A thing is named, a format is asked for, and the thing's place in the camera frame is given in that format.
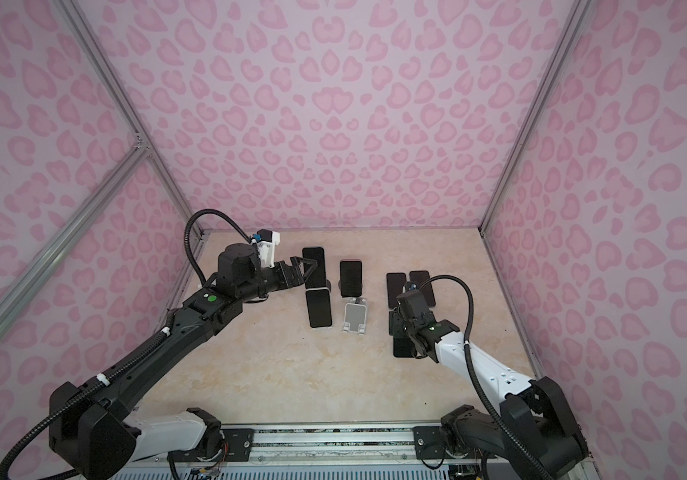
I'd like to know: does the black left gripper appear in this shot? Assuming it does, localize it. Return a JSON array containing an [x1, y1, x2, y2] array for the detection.
[[238, 256, 317, 305]]

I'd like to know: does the black phone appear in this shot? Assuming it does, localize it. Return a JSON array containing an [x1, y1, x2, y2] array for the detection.
[[302, 247, 328, 290], [305, 288, 332, 329], [389, 310, 417, 358], [339, 260, 363, 298], [387, 272, 407, 310], [409, 270, 437, 308]]

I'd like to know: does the white phone stand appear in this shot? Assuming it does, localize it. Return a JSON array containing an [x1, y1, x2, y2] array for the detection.
[[342, 297, 369, 335]]

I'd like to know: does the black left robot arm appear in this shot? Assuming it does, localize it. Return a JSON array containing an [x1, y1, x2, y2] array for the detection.
[[48, 243, 317, 479]]

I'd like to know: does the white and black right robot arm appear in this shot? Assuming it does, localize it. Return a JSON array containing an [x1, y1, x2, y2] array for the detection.
[[389, 289, 589, 479]]

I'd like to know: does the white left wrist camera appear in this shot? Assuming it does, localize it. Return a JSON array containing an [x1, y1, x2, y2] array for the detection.
[[251, 229, 281, 268]]

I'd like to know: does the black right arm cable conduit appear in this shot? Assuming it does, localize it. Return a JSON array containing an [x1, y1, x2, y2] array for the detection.
[[417, 274, 555, 480]]

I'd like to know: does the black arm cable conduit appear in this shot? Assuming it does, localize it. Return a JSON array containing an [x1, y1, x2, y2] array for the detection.
[[0, 208, 254, 480], [417, 274, 555, 480]]

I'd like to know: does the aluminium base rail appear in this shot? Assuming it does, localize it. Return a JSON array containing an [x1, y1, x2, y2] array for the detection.
[[108, 419, 597, 480]]

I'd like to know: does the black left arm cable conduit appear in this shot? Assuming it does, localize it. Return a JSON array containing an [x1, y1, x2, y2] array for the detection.
[[0, 208, 254, 480]]

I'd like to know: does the aluminium diagonal frame bar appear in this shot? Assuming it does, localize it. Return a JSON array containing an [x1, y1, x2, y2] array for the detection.
[[0, 141, 148, 342]]

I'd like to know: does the aluminium frame post back right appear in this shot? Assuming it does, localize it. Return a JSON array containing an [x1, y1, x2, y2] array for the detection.
[[479, 0, 597, 238]]

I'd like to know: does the aluminium frame post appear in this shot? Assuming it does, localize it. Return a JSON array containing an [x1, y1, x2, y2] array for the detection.
[[52, 0, 193, 220], [479, 0, 597, 238]]

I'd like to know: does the aluminium frame post back left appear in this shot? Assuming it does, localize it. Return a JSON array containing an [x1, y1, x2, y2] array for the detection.
[[52, 0, 193, 220]]

